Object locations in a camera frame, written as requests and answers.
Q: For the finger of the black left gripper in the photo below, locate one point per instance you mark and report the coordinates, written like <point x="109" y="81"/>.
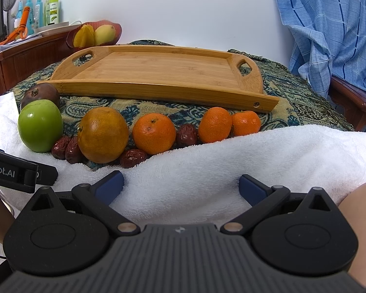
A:
<point x="23" y="175"/>

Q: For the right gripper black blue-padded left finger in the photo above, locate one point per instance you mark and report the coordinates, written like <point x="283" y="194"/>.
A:
<point x="96" y="199"/>

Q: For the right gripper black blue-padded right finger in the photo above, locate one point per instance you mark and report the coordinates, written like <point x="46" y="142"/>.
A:
<point x="263" y="200"/>

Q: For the red jujube date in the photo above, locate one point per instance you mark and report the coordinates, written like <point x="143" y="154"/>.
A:
<point x="73" y="153"/>
<point x="132" y="157"/>
<point x="187" y="135"/>
<point x="58" y="150"/>

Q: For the green apple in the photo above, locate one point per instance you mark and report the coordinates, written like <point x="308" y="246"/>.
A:
<point x="40" y="125"/>

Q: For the large yellow-orange orange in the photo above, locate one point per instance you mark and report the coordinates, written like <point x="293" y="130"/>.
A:
<point x="103" y="135"/>

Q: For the small orange mandarin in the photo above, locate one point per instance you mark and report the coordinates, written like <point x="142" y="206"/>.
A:
<point x="245" y="123"/>

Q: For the medium orange tangerine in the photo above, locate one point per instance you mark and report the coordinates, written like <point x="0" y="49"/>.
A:
<point x="154" y="133"/>

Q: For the dark purple round fruit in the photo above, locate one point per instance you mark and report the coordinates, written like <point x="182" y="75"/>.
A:
<point x="39" y="92"/>

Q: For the white towel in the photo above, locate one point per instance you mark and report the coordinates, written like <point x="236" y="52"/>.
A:
<point x="200" y="183"/>

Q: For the paisley patterned blanket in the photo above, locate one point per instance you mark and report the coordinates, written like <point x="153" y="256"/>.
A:
<point x="298" y="105"/>

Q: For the wooden sideboard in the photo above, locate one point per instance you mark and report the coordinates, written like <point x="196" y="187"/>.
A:
<point x="31" y="55"/>

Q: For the bamboo serving tray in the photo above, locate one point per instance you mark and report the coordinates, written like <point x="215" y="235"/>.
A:
<point x="165" y="73"/>

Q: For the dark wooden chair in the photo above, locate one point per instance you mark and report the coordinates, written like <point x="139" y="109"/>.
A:
<point x="353" y="101"/>

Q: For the teal bottle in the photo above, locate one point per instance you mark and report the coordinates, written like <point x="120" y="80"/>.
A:
<point x="30" y="20"/>
<point x="39" y="14"/>

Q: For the red fruit bowl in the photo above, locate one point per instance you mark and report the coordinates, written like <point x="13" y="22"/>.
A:
<point x="118" y="32"/>

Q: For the yellow starfruit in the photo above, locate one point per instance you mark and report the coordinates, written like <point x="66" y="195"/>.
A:
<point x="84" y="37"/>

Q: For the yellow mango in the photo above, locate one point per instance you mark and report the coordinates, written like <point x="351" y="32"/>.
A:
<point x="104" y="34"/>

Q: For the green spray bottle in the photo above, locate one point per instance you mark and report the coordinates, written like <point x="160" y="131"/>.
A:
<point x="53" y="11"/>

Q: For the blue plaid cloth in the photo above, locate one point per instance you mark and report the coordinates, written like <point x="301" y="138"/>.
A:
<point x="329" y="40"/>

